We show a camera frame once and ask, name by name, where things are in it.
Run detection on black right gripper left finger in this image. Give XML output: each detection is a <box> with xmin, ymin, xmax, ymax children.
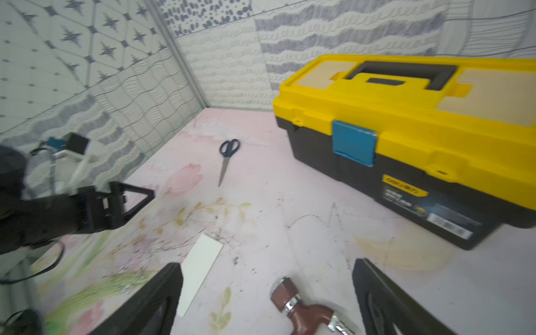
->
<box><xmin>91</xmin><ymin>262</ymin><xmax>184</xmax><ymax>335</ymax></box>

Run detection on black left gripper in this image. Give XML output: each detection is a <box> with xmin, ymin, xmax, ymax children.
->
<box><xmin>75</xmin><ymin>181</ymin><xmax>155</xmax><ymax>234</ymax></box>

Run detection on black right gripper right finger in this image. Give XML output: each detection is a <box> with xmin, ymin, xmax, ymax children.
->
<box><xmin>352</xmin><ymin>258</ymin><xmax>454</xmax><ymax>335</ymax></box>

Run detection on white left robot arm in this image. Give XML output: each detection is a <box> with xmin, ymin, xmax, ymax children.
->
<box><xmin>1</xmin><ymin>146</ymin><xmax>155</xmax><ymax>254</ymax></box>

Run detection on yellow and black toolbox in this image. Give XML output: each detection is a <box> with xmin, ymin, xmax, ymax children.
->
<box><xmin>273</xmin><ymin>54</ymin><xmax>535</xmax><ymax>250</ymax></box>

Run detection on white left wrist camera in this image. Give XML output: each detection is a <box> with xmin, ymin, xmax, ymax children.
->
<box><xmin>45</xmin><ymin>132</ymin><xmax>97</xmax><ymax>195</ymax></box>

